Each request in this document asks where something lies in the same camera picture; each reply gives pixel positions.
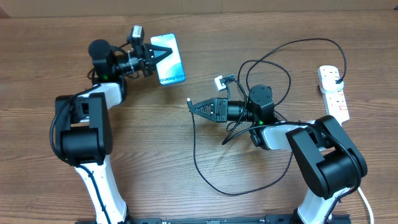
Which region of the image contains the blue Galaxy smartphone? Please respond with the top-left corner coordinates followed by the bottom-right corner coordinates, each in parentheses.
top-left (150, 33), bottom-right (186, 85)

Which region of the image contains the black USB charging cable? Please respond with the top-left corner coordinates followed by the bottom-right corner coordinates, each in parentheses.
top-left (186, 38), bottom-right (348, 197)

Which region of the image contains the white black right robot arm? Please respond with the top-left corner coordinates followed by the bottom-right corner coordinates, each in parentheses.
top-left (187, 85), bottom-right (368, 223)

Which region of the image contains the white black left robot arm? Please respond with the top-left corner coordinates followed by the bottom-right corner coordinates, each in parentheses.
top-left (50, 39), bottom-right (173, 223)

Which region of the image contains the white charger plug adapter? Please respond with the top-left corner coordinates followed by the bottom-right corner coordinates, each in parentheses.
top-left (320, 77), bottom-right (345, 93)

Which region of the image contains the white power strip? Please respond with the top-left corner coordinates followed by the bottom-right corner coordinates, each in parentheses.
top-left (317, 65), bottom-right (351, 125)

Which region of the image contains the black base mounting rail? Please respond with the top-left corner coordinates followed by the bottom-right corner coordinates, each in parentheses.
top-left (74, 213), bottom-right (352, 224)

